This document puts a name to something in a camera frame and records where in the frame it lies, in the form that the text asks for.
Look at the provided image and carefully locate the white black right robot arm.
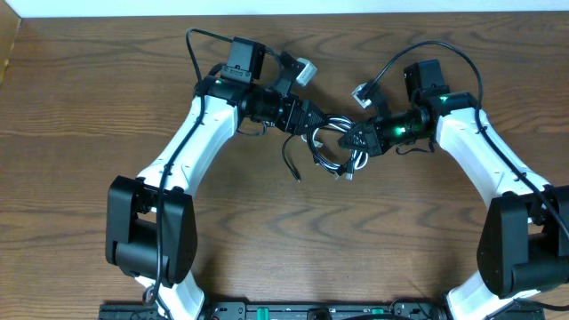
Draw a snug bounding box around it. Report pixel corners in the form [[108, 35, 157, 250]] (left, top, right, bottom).
[[339, 60, 568, 319]]

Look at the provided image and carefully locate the white USB cable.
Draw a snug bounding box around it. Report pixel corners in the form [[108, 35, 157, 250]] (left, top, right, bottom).
[[301, 116, 370, 180]]

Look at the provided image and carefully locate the black USB cable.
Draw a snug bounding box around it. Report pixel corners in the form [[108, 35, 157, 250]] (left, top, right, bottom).
[[280, 113, 357, 183]]

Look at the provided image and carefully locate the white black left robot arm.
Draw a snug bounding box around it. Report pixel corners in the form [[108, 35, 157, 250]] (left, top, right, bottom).
[[105, 37, 326, 319]]

